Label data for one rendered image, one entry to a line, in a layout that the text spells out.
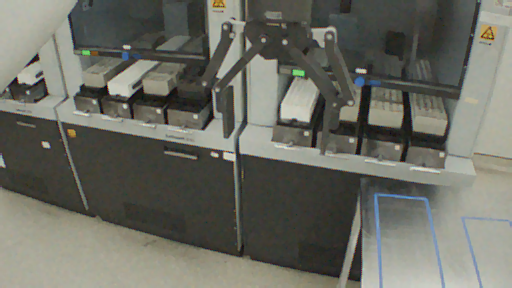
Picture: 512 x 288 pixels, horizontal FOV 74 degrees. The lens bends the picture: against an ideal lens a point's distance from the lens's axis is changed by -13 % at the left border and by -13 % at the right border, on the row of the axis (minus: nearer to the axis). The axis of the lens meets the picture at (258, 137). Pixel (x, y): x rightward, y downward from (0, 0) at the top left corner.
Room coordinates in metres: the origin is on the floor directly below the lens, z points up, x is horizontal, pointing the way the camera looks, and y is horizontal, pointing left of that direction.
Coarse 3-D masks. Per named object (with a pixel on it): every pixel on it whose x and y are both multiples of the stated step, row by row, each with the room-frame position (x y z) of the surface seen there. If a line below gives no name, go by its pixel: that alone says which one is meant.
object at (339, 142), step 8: (360, 104) 1.29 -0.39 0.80; (360, 112) 1.23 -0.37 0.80; (320, 128) 1.11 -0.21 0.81; (344, 128) 1.09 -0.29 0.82; (352, 128) 1.12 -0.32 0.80; (320, 136) 1.09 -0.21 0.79; (336, 136) 1.07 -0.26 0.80; (344, 136) 1.06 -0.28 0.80; (352, 136) 1.06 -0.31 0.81; (320, 144) 1.09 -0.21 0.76; (336, 144) 1.07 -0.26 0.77; (344, 144) 1.06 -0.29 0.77; (352, 144) 1.06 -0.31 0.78; (320, 152) 1.05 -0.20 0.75; (336, 152) 1.05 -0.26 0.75; (344, 152) 1.06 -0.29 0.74; (352, 152) 1.05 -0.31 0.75
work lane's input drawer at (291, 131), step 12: (276, 120) 1.16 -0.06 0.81; (288, 120) 1.14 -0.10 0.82; (312, 120) 1.16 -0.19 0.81; (276, 132) 1.13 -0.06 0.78; (288, 132) 1.12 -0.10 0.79; (300, 132) 1.11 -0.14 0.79; (312, 132) 1.09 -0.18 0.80; (276, 144) 1.09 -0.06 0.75; (288, 144) 1.10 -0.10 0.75; (300, 144) 1.10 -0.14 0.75
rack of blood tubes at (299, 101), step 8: (304, 80) 1.37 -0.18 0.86; (296, 88) 1.30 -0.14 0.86; (304, 88) 1.30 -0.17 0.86; (312, 88) 1.30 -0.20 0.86; (288, 96) 1.24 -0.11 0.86; (296, 96) 1.23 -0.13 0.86; (304, 96) 1.24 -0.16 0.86; (312, 96) 1.23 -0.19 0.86; (288, 104) 1.17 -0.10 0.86; (296, 104) 1.18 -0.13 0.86; (304, 104) 1.17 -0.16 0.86; (312, 104) 1.28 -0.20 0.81; (288, 112) 1.16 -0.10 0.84; (296, 112) 1.15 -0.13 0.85; (304, 112) 1.14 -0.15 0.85; (312, 112) 1.20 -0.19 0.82; (304, 120) 1.14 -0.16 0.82
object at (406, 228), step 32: (384, 192) 0.76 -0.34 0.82; (416, 192) 0.76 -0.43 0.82; (448, 192) 0.75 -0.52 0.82; (480, 192) 0.75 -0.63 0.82; (352, 224) 0.81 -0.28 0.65; (384, 224) 0.64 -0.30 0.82; (416, 224) 0.64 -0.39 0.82; (448, 224) 0.63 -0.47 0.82; (480, 224) 0.62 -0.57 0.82; (352, 256) 0.80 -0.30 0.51; (384, 256) 0.54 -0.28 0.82; (416, 256) 0.54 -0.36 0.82; (448, 256) 0.53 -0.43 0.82; (480, 256) 0.52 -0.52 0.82
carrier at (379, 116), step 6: (372, 108) 1.12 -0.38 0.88; (378, 108) 1.12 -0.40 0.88; (384, 108) 1.12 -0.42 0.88; (372, 114) 1.11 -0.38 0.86; (378, 114) 1.11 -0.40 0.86; (384, 114) 1.10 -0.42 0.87; (390, 114) 1.10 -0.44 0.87; (396, 114) 1.09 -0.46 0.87; (402, 114) 1.09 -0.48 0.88; (372, 120) 1.11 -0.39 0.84; (378, 120) 1.11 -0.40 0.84; (384, 120) 1.10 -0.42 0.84; (390, 120) 1.10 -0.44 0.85; (396, 120) 1.09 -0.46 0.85; (384, 126) 1.10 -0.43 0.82; (390, 126) 1.09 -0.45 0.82; (396, 126) 1.09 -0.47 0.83
